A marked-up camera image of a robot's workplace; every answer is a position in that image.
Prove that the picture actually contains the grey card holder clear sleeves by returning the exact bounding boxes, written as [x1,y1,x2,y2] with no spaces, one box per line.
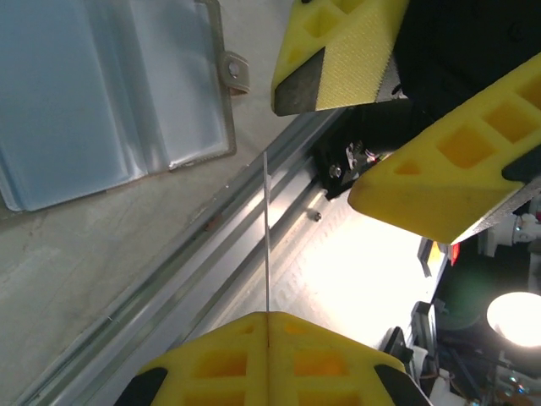
[0,0,251,221]

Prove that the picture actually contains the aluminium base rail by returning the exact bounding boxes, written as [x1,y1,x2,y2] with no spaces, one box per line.
[8,107,352,406]

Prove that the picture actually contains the bright round lamp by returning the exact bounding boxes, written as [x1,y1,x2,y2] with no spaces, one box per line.
[485,291,541,348]

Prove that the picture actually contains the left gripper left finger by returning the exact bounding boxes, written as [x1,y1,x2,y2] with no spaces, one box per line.
[112,311,271,406]

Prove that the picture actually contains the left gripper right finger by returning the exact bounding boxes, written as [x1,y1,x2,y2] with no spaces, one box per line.
[267,311,432,406]

